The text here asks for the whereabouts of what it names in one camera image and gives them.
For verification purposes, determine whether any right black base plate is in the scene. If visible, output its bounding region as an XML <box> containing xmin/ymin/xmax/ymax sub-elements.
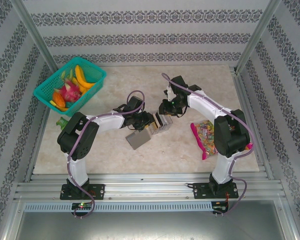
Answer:
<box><xmin>192</xmin><ymin>182</ymin><xmax>239</xmax><ymax>200</ymax></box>

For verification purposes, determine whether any pink candy bag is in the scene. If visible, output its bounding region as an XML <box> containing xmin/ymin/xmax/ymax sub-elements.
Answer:
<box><xmin>190</xmin><ymin>119</ymin><xmax>254</xmax><ymax>161</ymax></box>

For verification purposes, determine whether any orange toy fruit half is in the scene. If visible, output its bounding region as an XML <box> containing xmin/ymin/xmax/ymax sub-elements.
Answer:
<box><xmin>52</xmin><ymin>91</ymin><xmax>66</xmax><ymax>108</ymax></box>

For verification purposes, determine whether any pink toy dragon fruit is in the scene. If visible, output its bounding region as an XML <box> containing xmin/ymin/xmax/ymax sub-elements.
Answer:
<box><xmin>54</xmin><ymin>79</ymin><xmax>82</xmax><ymax>102</ymax></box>

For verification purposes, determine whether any purple cable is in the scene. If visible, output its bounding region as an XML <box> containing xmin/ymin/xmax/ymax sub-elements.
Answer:
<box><xmin>161</xmin><ymin>72</ymin><xmax>255</xmax><ymax>219</ymax></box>
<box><xmin>66</xmin><ymin>90</ymin><xmax>146</xmax><ymax>220</ymax></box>

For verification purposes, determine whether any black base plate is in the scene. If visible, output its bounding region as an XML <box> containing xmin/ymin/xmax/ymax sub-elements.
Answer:
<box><xmin>192</xmin><ymin>182</ymin><xmax>239</xmax><ymax>200</ymax></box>
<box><xmin>59</xmin><ymin>183</ymin><xmax>106</xmax><ymax>201</ymax></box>

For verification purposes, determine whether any aluminium frame post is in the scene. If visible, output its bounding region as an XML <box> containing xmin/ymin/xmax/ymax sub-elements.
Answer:
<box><xmin>9</xmin><ymin>0</ymin><xmax>59</xmax><ymax>73</ymax></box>
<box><xmin>233</xmin><ymin>0</ymin><xmax>282</xmax><ymax>74</ymax></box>

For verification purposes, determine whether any green toy vegetable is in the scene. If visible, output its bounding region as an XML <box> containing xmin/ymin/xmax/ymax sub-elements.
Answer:
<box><xmin>56</xmin><ymin>116</ymin><xmax>71</xmax><ymax>131</ymax></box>

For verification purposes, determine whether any grey slotted cable duct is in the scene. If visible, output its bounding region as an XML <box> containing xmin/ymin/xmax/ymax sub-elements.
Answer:
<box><xmin>23</xmin><ymin>201</ymin><xmax>214</xmax><ymax>213</ymax></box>

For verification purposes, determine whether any short yellow toy banana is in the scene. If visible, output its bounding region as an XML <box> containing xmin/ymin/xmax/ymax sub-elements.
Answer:
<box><xmin>72</xmin><ymin>77</ymin><xmax>90</xmax><ymax>94</ymax></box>

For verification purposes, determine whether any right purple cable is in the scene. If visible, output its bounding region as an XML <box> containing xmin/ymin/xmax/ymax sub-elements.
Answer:
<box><xmin>161</xmin><ymin>72</ymin><xmax>255</xmax><ymax>219</ymax></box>

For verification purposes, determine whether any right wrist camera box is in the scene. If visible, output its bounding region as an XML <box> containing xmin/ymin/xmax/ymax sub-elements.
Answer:
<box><xmin>164</xmin><ymin>84</ymin><xmax>176</xmax><ymax>100</ymax></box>

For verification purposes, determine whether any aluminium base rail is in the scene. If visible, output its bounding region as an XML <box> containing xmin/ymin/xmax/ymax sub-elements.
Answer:
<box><xmin>13</xmin><ymin>172</ymin><xmax>287</xmax><ymax>201</ymax></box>

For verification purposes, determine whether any teal plastic basket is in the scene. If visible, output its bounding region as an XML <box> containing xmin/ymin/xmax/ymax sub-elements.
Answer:
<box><xmin>32</xmin><ymin>56</ymin><xmax>108</xmax><ymax>118</ymax></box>

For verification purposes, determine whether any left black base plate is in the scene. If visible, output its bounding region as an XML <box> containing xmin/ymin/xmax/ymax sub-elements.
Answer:
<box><xmin>59</xmin><ymin>183</ymin><xmax>106</xmax><ymax>201</ymax></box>

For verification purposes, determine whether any left circuit board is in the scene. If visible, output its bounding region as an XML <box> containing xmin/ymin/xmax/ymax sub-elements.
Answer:
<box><xmin>71</xmin><ymin>202</ymin><xmax>94</xmax><ymax>211</ymax></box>

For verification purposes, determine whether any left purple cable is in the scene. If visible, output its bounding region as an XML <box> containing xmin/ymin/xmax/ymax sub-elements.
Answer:
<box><xmin>66</xmin><ymin>90</ymin><xmax>146</xmax><ymax>220</ymax></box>

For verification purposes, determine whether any long yellow toy banana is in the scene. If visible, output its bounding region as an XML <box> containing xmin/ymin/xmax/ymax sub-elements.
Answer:
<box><xmin>74</xmin><ymin>64</ymin><xmax>96</xmax><ymax>90</ymax></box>

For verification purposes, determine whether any clear acrylic card stand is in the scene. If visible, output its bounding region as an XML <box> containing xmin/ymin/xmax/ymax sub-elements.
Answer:
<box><xmin>146</xmin><ymin>112</ymin><xmax>175</xmax><ymax>136</ymax></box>

